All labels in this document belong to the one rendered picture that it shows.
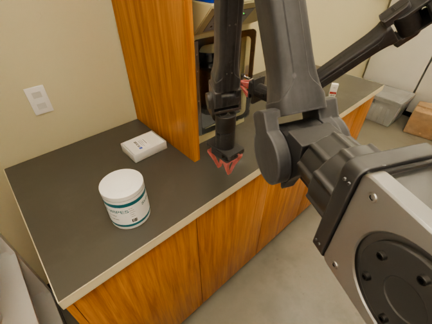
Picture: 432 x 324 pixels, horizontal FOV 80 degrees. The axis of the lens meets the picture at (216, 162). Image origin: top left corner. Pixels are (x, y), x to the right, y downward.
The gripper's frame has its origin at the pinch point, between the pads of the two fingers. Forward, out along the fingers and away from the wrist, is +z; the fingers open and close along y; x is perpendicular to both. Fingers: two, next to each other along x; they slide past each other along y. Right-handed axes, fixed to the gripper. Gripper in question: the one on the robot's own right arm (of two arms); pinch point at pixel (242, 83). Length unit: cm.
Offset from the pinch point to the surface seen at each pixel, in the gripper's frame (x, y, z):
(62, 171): 72, -26, 30
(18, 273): 106, -70, 33
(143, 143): 39.7, -22.0, 19.6
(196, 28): 20.5, 23.5, 3.2
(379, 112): -248, -107, 2
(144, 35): 28.4, 19.0, 24.3
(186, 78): 28.5, 10.1, -0.6
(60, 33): 50, 19, 50
